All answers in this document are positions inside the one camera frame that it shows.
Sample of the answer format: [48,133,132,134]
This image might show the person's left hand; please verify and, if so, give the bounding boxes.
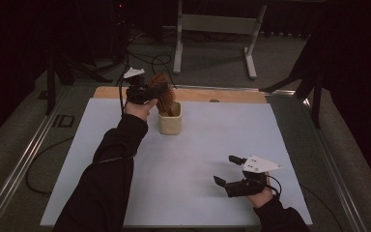
[124,98,159,123]

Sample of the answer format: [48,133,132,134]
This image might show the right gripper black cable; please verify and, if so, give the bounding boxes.
[264,174,346,232]

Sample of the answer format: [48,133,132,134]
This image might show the white table cover sheet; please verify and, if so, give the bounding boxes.
[40,97,313,228]

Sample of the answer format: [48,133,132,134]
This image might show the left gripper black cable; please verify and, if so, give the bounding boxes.
[96,75,138,164]

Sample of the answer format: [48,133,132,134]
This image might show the aluminium floor rail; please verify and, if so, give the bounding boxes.
[302,96,370,232]
[0,86,72,232]

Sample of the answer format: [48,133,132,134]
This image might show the wooden paddle hairbrush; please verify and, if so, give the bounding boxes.
[148,72,177,118]

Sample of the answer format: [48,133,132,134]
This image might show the grey metal table stand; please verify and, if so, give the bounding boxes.
[172,0,269,80]

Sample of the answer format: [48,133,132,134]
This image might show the black floor cables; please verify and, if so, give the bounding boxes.
[115,30,178,90]

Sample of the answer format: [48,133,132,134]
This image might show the black tripod stand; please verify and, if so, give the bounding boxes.
[259,30,328,130]
[43,52,114,117]

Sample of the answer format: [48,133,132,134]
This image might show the cream ceramic square cup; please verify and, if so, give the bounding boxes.
[157,101,183,135]

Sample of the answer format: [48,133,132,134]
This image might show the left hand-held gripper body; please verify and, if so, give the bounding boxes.
[123,67,149,105]

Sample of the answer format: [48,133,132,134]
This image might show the person's right hand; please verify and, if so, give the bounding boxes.
[245,182,274,209]

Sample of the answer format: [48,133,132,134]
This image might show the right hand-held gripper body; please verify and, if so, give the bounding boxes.
[225,155,284,198]

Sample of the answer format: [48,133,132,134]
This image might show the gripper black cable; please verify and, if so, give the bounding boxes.
[264,174,346,232]
[96,75,138,164]

